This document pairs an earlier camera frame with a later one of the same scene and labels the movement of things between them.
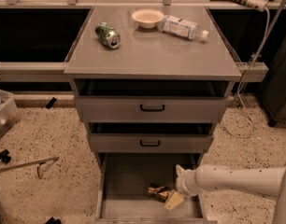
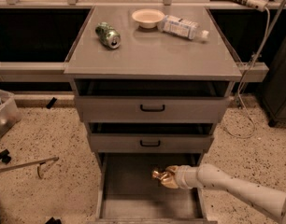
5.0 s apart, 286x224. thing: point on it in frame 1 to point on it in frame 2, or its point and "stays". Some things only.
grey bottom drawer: x=122 y=184 stays
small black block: x=50 y=104 stays
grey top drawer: x=150 y=100 stays
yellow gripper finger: x=173 y=201 to x=170 y=183
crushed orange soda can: x=161 y=191 to x=156 y=175
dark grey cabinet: x=276 y=94 stays
